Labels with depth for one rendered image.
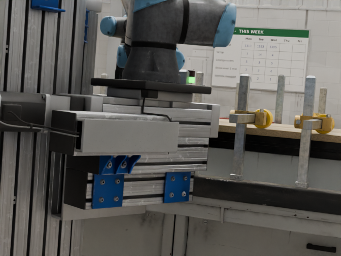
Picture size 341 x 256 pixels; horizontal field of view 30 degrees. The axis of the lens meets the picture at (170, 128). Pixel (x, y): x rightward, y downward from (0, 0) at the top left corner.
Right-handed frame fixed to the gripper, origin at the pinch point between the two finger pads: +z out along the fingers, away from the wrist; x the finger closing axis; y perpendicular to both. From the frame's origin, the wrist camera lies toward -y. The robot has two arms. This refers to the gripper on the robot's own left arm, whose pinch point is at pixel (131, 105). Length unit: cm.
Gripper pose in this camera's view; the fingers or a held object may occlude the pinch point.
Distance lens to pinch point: 253.7
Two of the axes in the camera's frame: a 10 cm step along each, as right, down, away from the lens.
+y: -10.0, -0.8, -0.1
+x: 0.1, 0.5, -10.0
